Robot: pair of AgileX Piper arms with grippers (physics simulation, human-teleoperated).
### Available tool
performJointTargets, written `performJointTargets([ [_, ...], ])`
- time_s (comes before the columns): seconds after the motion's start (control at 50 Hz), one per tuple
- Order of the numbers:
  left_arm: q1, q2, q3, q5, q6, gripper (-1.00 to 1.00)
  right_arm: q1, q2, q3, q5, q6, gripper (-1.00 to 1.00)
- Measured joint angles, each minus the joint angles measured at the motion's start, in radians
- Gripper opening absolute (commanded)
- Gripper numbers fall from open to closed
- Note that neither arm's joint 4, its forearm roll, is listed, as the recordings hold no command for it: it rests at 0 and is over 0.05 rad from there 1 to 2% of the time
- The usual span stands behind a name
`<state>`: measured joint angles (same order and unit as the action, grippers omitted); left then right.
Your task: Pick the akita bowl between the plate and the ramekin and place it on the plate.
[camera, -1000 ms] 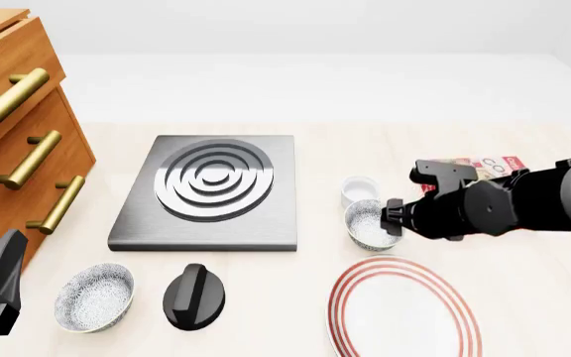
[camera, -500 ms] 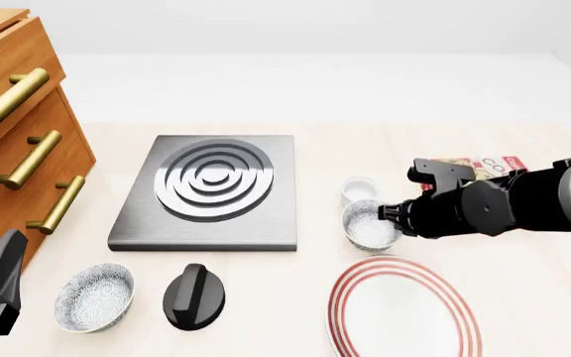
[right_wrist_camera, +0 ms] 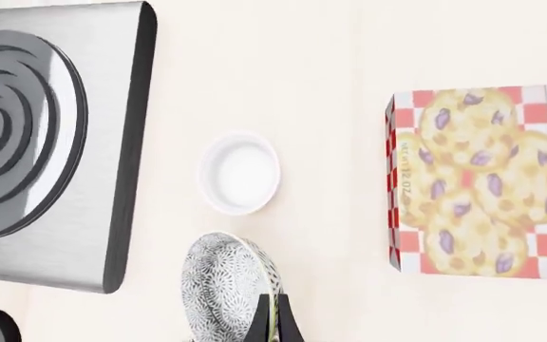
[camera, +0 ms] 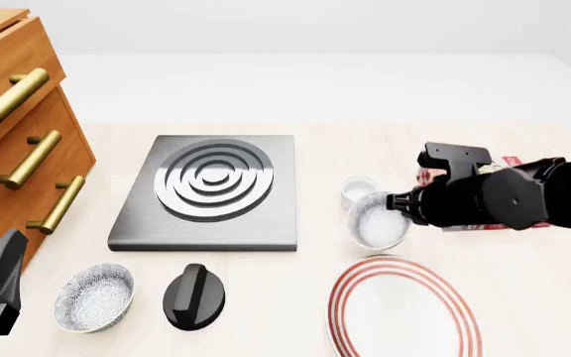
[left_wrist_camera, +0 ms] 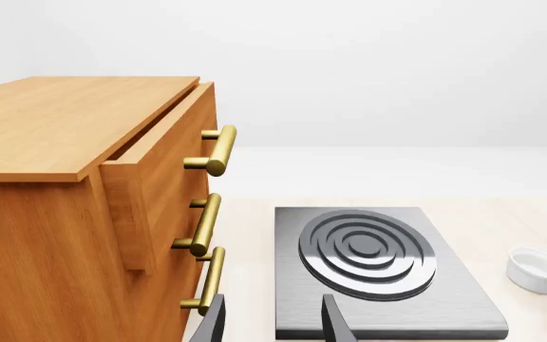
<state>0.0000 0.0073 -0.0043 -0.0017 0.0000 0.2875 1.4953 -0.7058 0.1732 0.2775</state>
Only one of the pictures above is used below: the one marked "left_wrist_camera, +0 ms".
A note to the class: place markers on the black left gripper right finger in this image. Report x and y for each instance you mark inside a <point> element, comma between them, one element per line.
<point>334,322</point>

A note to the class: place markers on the wooden cabinet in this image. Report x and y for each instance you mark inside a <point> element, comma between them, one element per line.
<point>41,199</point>

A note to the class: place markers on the flat black stove plate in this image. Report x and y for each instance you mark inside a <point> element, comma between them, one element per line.
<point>382,270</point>

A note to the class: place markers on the white ramekin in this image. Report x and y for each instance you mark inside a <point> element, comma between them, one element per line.
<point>532,269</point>

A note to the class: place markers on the wooden drawer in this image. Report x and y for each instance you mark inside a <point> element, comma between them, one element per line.
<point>169,149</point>
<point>178,285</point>
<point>171,228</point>

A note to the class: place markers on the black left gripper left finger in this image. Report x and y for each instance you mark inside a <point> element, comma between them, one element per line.
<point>213,320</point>

